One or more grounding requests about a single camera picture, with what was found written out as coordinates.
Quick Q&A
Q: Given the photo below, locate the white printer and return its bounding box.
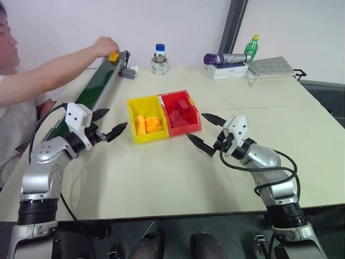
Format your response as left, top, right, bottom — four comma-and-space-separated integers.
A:
211, 70, 249, 81

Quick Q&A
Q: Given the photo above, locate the person's white shirt torso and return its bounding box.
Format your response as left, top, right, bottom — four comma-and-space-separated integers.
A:
0, 66, 58, 187

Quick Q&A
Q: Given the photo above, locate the white box with blue lid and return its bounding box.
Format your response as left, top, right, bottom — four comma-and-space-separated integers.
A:
207, 62, 250, 73

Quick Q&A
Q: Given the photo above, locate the dark rounded shape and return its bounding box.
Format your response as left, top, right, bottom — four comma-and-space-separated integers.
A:
128, 230, 165, 259

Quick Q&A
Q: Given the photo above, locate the yellow brick stack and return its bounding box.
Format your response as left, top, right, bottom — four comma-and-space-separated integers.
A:
135, 114, 147, 135

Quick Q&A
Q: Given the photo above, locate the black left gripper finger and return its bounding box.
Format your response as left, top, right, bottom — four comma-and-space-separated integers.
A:
92, 108, 111, 122
105, 121, 129, 144

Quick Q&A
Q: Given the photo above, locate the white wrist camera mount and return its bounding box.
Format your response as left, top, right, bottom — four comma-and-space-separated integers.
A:
222, 115, 247, 158
65, 102, 94, 148

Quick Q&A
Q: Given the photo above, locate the red brick pile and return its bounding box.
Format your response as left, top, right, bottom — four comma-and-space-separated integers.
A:
171, 107, 197, 130

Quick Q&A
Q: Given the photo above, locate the wide tape roll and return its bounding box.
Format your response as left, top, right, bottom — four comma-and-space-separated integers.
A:
150, 56, 170, 76

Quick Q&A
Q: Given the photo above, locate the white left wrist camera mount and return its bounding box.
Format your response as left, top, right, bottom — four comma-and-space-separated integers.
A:
65, 102, 94, 148

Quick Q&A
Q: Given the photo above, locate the person's hand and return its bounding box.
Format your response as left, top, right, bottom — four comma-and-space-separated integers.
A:
90, 36, 120, 58

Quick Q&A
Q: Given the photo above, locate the red plastic bin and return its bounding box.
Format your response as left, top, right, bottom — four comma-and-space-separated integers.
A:
157, 89, 203, 138

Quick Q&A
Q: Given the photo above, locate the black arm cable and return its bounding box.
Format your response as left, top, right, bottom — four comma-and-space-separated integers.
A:
28, 102, 68, 165
219, 147, 301, 201

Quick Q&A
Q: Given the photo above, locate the person's head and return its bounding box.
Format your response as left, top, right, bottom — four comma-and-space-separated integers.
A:
0, 3, 21, 71

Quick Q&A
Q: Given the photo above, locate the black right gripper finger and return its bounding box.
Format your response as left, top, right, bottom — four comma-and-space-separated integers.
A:
186, 133, 217, 159
201, 112, 226, 128

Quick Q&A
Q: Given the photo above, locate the purple folded umbrella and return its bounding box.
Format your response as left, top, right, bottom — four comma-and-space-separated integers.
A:
203, 52, 253, 66

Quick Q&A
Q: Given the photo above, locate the white grid rack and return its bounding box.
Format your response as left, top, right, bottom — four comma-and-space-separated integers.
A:
246, 56, 296, 88

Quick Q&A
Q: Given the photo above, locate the dark grey post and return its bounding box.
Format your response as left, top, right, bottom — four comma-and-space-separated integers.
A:
217, 0, 249, 55

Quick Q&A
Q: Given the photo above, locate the red toy brick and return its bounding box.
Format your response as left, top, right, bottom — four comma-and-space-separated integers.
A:
168, 110, 182, 123
176, 99, 190, 112

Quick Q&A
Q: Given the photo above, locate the green plastic bottle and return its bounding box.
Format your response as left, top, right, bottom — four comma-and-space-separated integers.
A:
243, 34, 260, 62

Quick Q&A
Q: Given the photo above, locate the dark grey cabinet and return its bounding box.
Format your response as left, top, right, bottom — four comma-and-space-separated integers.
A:
298, 79, 345, 120

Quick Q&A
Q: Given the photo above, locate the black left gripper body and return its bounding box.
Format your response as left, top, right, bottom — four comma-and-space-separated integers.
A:
84, 122, 108, 147

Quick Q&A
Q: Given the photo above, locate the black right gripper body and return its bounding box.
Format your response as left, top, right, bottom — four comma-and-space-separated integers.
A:
212, 129, 234, 156

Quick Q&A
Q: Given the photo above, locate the yellow brick pile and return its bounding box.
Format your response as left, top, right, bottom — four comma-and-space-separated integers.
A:
144, 116, 165, 134

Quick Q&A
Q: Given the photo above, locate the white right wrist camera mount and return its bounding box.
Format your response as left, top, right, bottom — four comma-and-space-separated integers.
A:
222, 115, 247, 158

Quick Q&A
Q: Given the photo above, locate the black metal frame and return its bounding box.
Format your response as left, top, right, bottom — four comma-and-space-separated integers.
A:
292, 69, 307, 82

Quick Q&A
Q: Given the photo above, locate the yellow plastic bin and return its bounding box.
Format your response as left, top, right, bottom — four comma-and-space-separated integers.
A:
126, 94, 170, 145

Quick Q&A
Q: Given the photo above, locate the green conveyor belt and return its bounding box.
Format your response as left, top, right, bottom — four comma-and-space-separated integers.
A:
40, 49, 132, 144

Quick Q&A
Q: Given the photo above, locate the blue capped clear bottle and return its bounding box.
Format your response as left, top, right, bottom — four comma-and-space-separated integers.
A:
154, 43, 167, 64

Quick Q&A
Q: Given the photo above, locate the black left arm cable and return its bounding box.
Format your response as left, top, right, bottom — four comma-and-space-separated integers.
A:
28, 102, 68, 165

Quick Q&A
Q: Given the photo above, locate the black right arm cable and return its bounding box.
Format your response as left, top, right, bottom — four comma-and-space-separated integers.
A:
219, 147, 301, 201

